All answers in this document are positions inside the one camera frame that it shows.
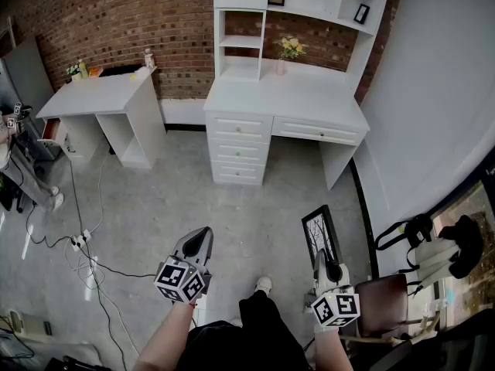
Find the yellow flower bouquet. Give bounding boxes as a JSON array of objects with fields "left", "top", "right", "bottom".
[{"left": 272, "top": 36, "right": 309, "bottom": 61}]

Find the person's right forearm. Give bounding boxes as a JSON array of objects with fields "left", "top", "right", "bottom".
[{"left": 313, "top": 325, "right": 355, "bottom": 371}]

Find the white floor cable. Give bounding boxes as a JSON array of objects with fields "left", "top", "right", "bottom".
[{"left": 63, "top": 148, "right": 140, "bottom": 357}]

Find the beige device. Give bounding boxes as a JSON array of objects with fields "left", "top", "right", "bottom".
[{"left": 0, "top": 309, "right": 53, "bottom": 339}]

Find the person's black clothing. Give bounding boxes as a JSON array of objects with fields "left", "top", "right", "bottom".
[{"left": 185, "top": 290, "right": 310, "bottom": 371}]

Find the white power strip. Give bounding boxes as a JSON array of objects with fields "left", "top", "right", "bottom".
[{"left": 70, "top": 229, "right": 93, "bottom": 253}]

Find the black framed tree picture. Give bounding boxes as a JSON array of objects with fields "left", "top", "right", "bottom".
[{"left": 301, "top": 205, "right": 343, "bottom": 270}]

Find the person's left forearm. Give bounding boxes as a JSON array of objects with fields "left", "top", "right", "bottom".
[{"left": 133, "top": 302, "right": 196, "bottom": 371}]

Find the brown leather chair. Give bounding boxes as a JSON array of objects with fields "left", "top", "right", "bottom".
[{"left": 340, "top": 273, "right": 442, "bottom": 347}]

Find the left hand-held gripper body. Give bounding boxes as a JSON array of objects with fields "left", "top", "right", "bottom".
[{"left": 153, "top": 251, "right": 213, "bottom": 307}]

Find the black flat tray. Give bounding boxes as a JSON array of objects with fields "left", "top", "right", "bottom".
[{"left": 99, "top": 63, "right": 144, "bottom": 77}]

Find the open drawer with red inside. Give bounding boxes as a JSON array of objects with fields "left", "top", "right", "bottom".
[{"left": 37, "top": 117, "right": 69, "bottom": 146}]

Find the small white desk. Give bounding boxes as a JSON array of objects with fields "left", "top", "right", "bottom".
[{"left": 36, "top": 66, "right": 167, "bottom": 169}]

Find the black frame with white picture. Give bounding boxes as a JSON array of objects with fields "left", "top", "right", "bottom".
[{"left": 353, "top": 3, "right": 371, "bottom": 26}]

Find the white backpack with black straps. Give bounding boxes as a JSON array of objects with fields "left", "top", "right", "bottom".
[{"left": 374, "top": 213, "right": 461, "bottom": 297}]

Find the black bag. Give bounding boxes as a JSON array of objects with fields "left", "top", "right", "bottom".
[{"left": 439, "top": 214, "right": 484, "bottom": 280}]

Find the grey metal cabinet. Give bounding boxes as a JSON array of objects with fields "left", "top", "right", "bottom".
[{"left": 0, "top": 36, "right": 63, "bottom": 162}]

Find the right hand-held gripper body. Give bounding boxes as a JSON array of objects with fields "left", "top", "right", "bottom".
[{"left": 303, "top": 274, "right": 360, "bottom": 328}]

